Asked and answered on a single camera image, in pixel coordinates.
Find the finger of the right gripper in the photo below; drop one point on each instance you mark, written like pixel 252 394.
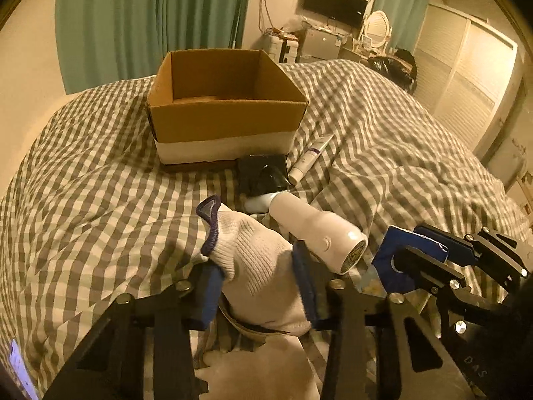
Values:
pixel 433 276
pixel 504 259

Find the white hair dryer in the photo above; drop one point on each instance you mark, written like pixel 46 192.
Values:
pixel 333 239

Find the white louvred wardrobe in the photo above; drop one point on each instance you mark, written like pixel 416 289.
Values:
pixel 467 75

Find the white cream tube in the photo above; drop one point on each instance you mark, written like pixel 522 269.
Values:
pixel 306 160

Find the wooden dressing table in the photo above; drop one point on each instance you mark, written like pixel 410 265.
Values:
pixel 357 54

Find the brown cardboard box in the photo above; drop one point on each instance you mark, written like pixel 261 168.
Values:
pixel 217 105

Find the grey checkered bed cover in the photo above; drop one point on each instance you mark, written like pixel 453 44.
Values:
pixel 91 213

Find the green curtain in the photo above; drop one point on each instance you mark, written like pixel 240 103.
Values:
pixel 102 41
pixel 405 17

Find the green curtain right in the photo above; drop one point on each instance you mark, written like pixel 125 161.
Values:
pixel 405 17

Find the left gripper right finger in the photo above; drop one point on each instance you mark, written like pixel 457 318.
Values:
pixel 381 348

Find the white oval mirror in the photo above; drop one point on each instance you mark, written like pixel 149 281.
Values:
pixel 377 31

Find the green curtain left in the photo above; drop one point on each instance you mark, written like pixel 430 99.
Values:
pixel 102 41

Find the white suitcase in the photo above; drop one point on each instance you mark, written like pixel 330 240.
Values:
pixel 281 48

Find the black wall television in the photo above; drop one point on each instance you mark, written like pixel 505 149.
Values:
pixel 349 12

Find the black bag on chair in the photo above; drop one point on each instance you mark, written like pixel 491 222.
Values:
pixel 400 68

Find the white knit glove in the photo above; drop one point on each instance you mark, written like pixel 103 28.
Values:
pixel 260 293

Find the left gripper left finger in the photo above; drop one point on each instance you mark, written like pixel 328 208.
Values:
pixel 109 362

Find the silver mini fridge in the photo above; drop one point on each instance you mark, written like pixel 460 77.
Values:
pixel 318 45

